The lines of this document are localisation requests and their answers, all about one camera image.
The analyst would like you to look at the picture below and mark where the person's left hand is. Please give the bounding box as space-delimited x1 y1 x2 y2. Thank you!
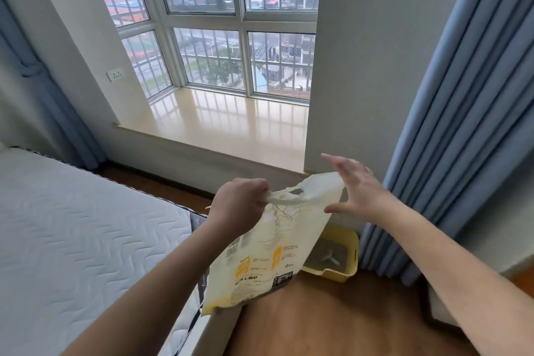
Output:
206 177 272 240

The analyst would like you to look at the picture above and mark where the person's right hand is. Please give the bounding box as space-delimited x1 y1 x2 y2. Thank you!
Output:
321 154 401 227

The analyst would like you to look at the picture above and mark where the white cat litter bag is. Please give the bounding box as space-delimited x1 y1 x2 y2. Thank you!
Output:
200 172 347 317

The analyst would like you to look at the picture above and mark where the yellow litter box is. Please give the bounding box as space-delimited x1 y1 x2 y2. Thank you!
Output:
300 224 359 284

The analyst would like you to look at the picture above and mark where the person's left forearm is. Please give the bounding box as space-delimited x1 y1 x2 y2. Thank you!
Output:
60 220 243 356

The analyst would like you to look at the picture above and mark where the person's right forearm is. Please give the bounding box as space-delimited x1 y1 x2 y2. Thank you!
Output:
382 201 534 356

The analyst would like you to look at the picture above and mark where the white window sill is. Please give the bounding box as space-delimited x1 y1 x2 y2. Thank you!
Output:
111 86 312 175

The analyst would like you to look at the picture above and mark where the dark baseboard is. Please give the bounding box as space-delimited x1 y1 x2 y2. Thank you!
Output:
98 161 459 332

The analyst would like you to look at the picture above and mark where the blue pleated curtain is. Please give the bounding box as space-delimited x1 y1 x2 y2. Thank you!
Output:
358 0 534 288
0 0 107 171

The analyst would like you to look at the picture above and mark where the white quilted mattress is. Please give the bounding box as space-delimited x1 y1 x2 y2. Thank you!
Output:
0 147 209 356

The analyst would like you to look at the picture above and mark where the barred bay window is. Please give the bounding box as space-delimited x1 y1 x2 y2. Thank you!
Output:
83 0 324 101

